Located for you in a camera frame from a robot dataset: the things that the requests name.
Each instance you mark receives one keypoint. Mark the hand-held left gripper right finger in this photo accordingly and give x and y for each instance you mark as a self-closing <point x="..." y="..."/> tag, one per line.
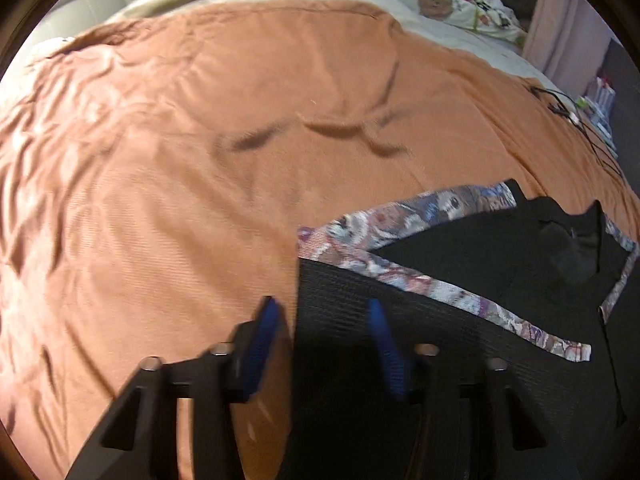
<point x="387" y="355"/>

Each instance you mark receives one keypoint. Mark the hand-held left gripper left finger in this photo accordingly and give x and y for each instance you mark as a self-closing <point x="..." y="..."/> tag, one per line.
<point x="260" y="340"/>

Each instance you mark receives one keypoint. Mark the black t-shirt with patterned trim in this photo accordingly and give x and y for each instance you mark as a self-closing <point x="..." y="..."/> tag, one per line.
<point x="475" y="260"/>

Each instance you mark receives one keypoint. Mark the orange blanket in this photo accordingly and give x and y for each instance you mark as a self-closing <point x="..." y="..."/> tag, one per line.
<point x="175" y="185"/>

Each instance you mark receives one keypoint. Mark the teddy bear print pillow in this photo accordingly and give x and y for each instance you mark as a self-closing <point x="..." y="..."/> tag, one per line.
<point x="440" y="5"/>

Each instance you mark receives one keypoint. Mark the white padded headboard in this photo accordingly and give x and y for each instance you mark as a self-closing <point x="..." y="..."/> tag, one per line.
<point x="85" y="15"/>

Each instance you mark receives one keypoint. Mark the pink curtain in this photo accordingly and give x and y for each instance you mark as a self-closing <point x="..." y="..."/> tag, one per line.
<point x="565" y="20"/>

